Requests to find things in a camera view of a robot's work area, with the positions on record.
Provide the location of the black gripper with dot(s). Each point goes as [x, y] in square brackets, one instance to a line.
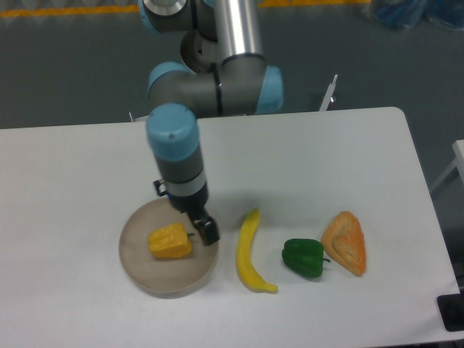
[191, 198]

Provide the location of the yellow toy bell pepper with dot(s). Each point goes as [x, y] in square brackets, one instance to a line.
[169, 242]

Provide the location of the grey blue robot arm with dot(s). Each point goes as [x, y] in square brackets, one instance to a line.
[237, 82]

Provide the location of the beige round plate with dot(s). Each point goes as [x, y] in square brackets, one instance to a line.
[166, 278]

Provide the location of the green toy bell pepper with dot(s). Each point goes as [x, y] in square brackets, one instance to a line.
[304, 257]

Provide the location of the yellow toy banana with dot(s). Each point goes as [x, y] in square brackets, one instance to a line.
[244, 266]

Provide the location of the orange toy pastry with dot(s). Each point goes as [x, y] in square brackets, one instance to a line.
[344, 241]

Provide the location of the black device at edge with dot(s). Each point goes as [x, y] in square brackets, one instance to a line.
[451, 311]

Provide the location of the blue plastic bag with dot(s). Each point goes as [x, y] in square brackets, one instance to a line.
[403, 15]

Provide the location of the white side table frame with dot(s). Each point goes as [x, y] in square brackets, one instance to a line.
[452, 172]

